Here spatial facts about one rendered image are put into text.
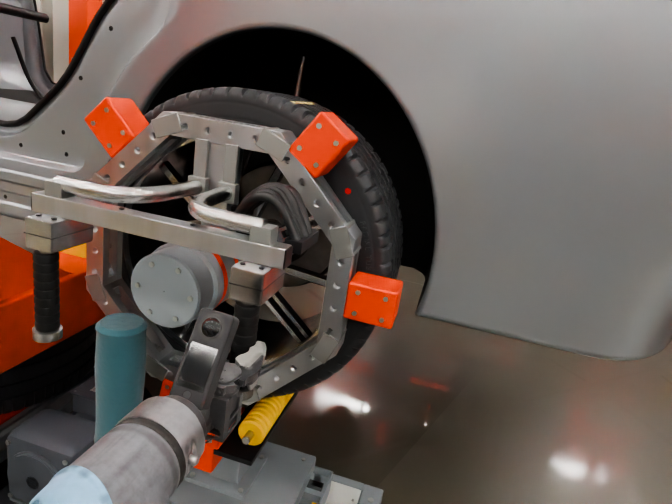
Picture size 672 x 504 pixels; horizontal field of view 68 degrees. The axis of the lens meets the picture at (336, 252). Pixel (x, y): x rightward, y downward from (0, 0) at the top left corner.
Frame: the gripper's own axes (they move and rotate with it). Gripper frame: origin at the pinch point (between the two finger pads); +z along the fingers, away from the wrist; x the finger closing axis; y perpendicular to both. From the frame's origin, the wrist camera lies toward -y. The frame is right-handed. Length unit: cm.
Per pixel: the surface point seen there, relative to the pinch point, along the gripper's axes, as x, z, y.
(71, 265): -66, 39, 15
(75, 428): -45, 17, 42
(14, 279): -62, 18, 11
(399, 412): 21, 121, 83
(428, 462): 36, 95, 83
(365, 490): 18, 63, 75
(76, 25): -262, 267, -58
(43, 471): -45, 8, 47
